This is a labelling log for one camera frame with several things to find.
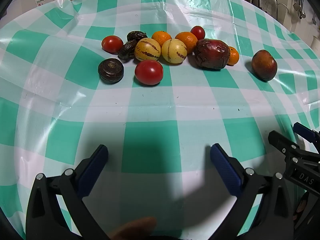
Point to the white packet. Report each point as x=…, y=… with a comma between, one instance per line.
x=41, y=3

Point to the pale yellow pepino melon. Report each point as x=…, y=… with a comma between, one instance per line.
x=174, y=51

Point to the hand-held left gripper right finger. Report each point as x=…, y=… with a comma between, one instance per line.
x=225, y=170

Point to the striped yellow pepino melon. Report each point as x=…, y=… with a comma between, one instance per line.
x=147, y=49

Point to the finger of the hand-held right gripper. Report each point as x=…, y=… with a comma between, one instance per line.
x=281, y=141
x=304, y=130

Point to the green white checked tablecloth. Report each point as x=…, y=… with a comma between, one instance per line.
x=150, y=105

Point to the person's left hand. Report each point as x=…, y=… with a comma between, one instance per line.
x=136, y=230

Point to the large wrinkled passion fruit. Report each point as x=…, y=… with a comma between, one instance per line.
x=212, y=54

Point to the orange mandarin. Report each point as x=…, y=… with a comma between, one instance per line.
x=187, y=40
x=161, y=37
x=234, y=55

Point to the dark brown water chestnut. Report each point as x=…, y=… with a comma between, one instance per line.
x=127, y=50
x=136, y=35

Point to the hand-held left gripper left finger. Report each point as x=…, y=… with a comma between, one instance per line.
x=96, y=165

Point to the smooth red passion fruit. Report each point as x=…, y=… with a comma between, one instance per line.
x=264, y=65

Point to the hanging metal utensils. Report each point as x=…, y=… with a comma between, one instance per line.
x=299, y=3

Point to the small red tomato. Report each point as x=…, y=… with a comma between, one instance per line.
x=198, y=32

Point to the large red tomato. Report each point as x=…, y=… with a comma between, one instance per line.
x=149, y=72

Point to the metal faucet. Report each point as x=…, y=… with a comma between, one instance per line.
x=282, y=5

